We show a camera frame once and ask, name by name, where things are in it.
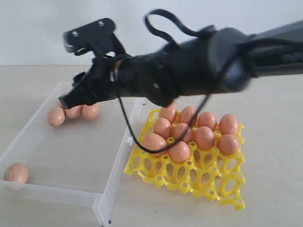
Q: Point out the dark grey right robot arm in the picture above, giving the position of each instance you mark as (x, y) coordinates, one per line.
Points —
(213, 61)

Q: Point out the yellow plastic egg tray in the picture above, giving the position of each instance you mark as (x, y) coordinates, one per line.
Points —
(206, 173)

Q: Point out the brown egg third row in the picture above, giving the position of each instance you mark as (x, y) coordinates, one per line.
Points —
(183, 130)

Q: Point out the brown egg fourth row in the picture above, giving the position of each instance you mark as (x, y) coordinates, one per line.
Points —
(204, 138)
(180, 152)

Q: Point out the brown egg second row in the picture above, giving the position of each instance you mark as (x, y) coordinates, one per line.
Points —
(56, 117)
(228, 124)
(228, 144)

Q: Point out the clear plastic tray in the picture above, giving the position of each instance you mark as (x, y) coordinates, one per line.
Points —
(74, 169)

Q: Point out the brown egg front bin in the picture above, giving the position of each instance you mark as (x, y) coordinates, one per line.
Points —
(154, 142)

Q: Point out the brown egg packed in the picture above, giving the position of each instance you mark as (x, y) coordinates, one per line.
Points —
(188, 115)
(170, 113)

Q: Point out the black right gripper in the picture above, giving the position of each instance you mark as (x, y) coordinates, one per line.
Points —
(148, 76)

